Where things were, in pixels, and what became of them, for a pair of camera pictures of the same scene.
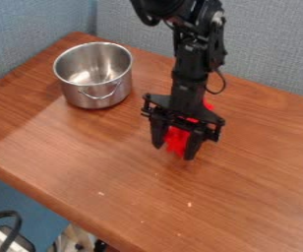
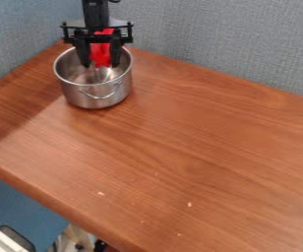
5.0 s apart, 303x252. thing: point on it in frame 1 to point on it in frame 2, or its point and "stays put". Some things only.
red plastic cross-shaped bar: [178, 136] to [100, 54]
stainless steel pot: [94, 71] stays put
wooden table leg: [74, 240] stays put
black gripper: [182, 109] to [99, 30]
